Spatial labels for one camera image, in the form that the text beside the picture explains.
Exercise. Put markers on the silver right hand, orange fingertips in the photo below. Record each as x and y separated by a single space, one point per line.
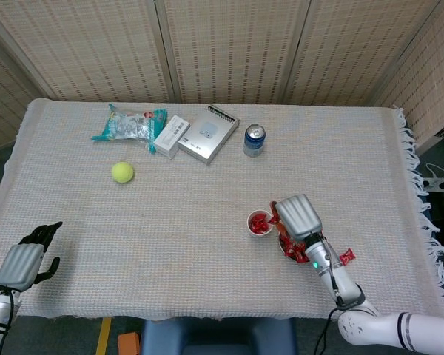
299 216

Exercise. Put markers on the grey spiral notebook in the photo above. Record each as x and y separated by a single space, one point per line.
207 135

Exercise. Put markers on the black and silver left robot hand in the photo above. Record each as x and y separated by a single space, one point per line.
20 266

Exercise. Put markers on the blue drink can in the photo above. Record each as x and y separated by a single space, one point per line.
254 142

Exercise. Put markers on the white and silver right robot arm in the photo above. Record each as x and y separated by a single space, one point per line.
340 277

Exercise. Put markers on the round metal bowl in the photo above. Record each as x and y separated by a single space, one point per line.
280 245

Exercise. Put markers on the yellow tennis ball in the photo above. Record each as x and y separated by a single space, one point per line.
123 172

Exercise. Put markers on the orange block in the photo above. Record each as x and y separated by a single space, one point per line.
128 344

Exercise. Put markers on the red chopped food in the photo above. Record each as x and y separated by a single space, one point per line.
258 223

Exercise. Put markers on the small white cardboard box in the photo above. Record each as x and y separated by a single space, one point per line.
170 138

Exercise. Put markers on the beige woven fringed tablecloth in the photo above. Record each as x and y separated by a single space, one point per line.
207 185

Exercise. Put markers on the teal and silver snack bag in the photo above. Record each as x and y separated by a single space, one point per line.
129 124

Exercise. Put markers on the red candy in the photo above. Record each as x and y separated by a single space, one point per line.
348 257
274 212

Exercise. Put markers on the woven bamboo screen panel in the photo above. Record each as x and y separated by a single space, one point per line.
89 48
0 103
355 48
433 85
233 48

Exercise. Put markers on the white paper cup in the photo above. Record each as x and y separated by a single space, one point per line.
259 236

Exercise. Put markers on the metal bowl of red candies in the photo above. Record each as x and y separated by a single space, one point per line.
290 247

